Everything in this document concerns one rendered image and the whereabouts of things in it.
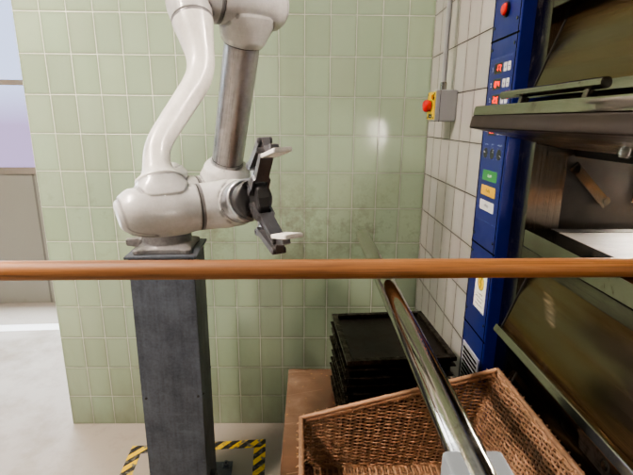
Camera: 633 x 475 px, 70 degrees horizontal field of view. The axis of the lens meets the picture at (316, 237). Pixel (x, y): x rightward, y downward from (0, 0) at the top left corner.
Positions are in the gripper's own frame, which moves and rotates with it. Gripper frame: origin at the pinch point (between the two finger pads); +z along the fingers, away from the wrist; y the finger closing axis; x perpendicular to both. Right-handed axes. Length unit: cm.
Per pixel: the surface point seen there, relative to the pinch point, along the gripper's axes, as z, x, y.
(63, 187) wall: -147, 39, -16
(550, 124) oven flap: 23.6, -31.1, -4.8
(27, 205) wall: -329, 75, -20
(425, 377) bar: 32.2, 1.0, 19.8
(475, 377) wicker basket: -12, -46, 47
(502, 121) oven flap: 9.2, -38.3, -8.1
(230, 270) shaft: 0.8, 10.8, 10.4
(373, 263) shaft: 9.4, -8.8, 12.1
